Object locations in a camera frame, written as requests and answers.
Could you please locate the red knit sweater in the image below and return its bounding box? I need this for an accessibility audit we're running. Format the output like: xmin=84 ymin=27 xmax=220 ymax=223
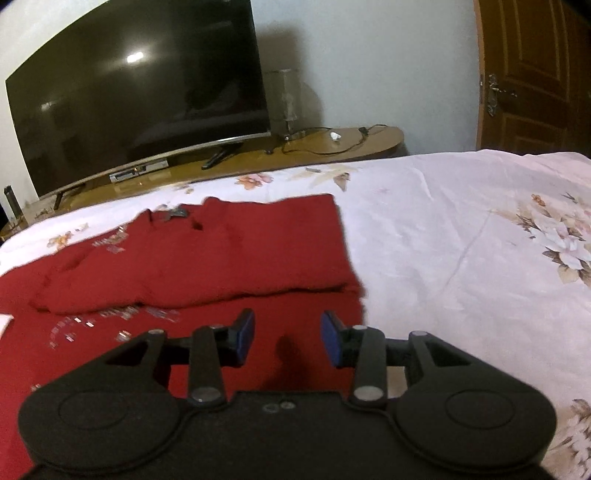
xmin=1 ymin=194 xmax=363 ymax=479

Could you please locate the white floral bed sheet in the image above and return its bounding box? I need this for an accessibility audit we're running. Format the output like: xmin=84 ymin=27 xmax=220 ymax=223
xmin=1 ymin=150 xmax=590 ymax=479

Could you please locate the silver set-top box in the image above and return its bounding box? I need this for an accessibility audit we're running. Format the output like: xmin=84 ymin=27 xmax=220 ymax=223
xmin=109 ymin=159 xmax=169 ymax=183

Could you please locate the wooden tv stand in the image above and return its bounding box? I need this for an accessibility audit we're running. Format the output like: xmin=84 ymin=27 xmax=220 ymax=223
xmin=1 ymin=124 xmax=408 ymax=241

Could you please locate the clear glass vase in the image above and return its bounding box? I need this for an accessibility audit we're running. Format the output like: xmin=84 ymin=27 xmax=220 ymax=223
xmin=263 ymin=68 xmax=301 ymax=141

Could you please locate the black curved television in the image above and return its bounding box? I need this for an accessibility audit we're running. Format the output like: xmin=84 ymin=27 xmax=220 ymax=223
xmin=6 ymin=1 xmax=270 ymax=195

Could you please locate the brown wooden door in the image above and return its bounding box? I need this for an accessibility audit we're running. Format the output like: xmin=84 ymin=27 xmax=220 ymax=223
xmin=474 ymin=1 xmax=590 ymax=155

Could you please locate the black cable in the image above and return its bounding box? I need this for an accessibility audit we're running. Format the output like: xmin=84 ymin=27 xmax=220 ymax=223
xmin=264 ymin=123 xmax=389 ymax=157

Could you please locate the brass door handle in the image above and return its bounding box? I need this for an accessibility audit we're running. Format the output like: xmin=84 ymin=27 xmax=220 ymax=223
xmin=479 ymin=73 xmax=518 ymax=118

